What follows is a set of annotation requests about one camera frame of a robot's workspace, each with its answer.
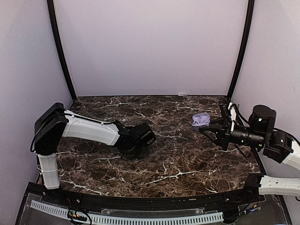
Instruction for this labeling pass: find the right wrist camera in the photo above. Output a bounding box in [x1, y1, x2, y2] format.
[218, 98, 239, 132]

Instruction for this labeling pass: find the right black frame post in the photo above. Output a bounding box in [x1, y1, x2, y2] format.
[226, 0, 255, 100]

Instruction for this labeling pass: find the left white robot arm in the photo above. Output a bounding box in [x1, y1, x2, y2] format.
[30, 103, 156, 204]

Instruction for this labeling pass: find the black front rail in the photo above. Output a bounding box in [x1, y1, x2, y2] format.
[28, 182, 265, 213]

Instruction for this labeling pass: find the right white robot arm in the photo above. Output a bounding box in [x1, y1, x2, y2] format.
[192, 102, 300, 203]

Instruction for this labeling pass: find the left black frame post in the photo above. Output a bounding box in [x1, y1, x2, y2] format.
[46, 0, 77, 102]

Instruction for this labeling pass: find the purple grey earbud case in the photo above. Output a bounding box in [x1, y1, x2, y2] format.
[191, 112, 210, 131]

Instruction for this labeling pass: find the black frame post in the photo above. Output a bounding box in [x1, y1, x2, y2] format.
[226, 0, 255, 100]
[46, 0, 77, 102]

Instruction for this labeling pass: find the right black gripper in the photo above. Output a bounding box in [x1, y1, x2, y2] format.
[200, 116, 266, 150]

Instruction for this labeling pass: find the white slotted cable duct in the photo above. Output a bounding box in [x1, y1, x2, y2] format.
[30, 200, 224, 225]

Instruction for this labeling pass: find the purple earbud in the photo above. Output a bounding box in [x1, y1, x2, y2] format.
[192, 120, 203, 126]

